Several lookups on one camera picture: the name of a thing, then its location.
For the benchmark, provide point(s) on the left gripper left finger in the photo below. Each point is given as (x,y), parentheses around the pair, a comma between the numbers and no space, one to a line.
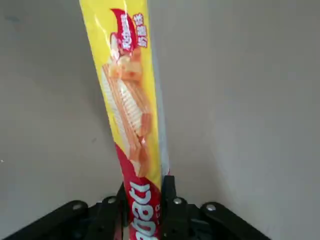
(100,222)

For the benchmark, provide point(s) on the yellow Nabati wafer box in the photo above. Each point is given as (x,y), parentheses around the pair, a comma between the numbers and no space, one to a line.
(125,87)

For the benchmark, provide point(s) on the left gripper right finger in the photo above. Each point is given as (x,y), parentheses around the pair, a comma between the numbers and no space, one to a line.
(180,222)

